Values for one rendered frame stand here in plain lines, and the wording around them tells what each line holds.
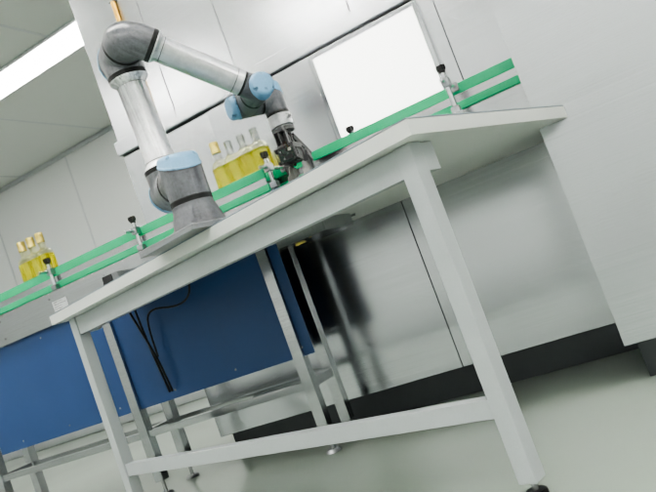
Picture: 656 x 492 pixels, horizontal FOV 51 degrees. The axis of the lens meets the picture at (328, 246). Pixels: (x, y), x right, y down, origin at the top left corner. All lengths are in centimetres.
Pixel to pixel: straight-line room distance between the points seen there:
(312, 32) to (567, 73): 100
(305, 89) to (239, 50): 34
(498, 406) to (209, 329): 137
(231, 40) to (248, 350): 118
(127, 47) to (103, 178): 510
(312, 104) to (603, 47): 105
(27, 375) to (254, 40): 164
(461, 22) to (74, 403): 204
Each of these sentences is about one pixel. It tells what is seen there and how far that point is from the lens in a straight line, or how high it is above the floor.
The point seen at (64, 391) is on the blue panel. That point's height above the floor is 49.
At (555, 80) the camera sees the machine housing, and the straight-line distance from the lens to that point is 197.
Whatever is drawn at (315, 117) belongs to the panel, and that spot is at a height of 111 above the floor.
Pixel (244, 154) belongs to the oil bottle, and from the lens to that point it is 250.
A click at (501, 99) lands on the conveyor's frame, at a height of 86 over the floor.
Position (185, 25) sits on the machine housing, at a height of 168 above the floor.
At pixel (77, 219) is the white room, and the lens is 734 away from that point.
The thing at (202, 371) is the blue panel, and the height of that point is 39.
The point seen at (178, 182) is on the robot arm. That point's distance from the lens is 188.
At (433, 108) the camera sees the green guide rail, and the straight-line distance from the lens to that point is 222.
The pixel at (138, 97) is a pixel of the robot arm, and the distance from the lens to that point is 210.
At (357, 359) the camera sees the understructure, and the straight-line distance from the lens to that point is 258.
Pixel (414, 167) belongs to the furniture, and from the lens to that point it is 135.
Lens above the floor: 49
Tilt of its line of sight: 4 degrees up
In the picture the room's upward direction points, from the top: 20 degrees counter-clockwise
